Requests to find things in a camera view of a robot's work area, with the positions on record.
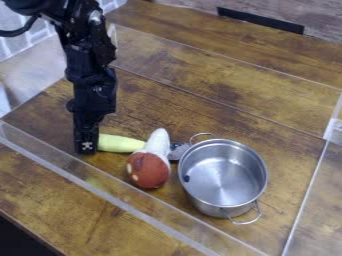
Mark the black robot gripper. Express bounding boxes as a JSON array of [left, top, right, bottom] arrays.
[[65, 66, 117, 155]]

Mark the green handled metal spoon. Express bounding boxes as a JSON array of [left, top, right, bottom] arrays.
[[97, 134, 190, 161]]

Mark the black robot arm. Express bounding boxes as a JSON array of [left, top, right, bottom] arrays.
[[0, 0, 117, 155]]

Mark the brown plush mushroom toy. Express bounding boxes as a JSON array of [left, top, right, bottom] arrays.
[[127, 128, 171, 189]]

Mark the clear acrylic front barrier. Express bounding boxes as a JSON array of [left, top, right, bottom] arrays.
[[0, 121, 267, 256]]

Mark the clear acrylic barrier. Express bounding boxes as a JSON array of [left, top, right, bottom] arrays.
[[282, 94, 342, 256], [0, 121, 267, 256]]

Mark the stainless steel pot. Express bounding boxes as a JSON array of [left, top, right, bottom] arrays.
[[178, 133, 268, 225]]

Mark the clear acrylic right barrier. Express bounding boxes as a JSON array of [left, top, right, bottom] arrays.
[[282, 94, 342, 256]]

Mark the clear acrylic corner bracket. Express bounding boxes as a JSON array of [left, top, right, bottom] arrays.
[[107, 23, 117, 45]]

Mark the black cable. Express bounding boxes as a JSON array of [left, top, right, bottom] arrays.
[[0, 13, 41, 38]]

